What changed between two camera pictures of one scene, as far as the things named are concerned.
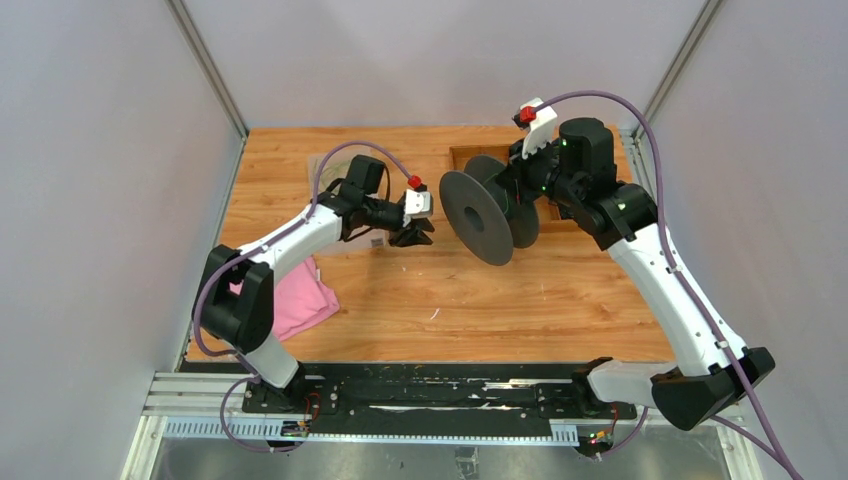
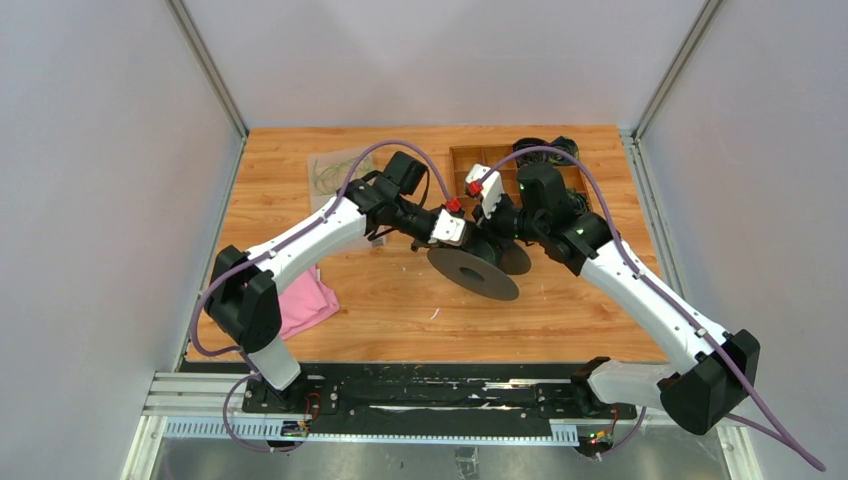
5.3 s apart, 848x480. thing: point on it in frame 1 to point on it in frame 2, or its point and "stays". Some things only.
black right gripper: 514,175 to 487,227
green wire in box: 326,176 stays
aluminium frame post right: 631,133 stays
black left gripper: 413,235 to 432,246
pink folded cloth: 300,297 stays
